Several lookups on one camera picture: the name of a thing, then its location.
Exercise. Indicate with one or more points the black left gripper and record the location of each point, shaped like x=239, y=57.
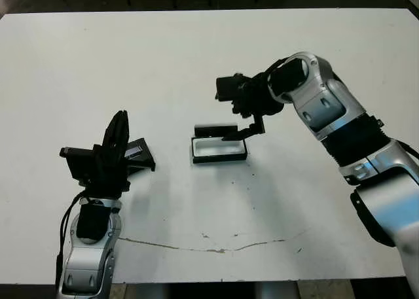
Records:
x=108, y=178

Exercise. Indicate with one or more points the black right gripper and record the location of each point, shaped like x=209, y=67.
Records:
x=258, y=96

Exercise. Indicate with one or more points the black box lid silver print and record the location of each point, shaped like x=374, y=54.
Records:
x=144, y=155

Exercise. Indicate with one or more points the small black camera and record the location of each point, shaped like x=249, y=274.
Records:
x=212, y=130

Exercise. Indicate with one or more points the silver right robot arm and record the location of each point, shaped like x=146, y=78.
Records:
x=327, y=99

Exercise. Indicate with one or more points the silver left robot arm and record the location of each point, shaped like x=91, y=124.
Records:
x=85, y=263

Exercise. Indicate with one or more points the black box base white insert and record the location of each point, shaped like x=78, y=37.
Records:
x=219, y=159

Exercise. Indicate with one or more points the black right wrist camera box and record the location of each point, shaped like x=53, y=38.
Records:
x=229, y=88

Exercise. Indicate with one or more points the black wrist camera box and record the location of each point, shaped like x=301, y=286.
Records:
x=229, y=88
x=78, y=163

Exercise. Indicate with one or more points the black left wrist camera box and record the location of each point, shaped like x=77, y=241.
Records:
x=78, y=163

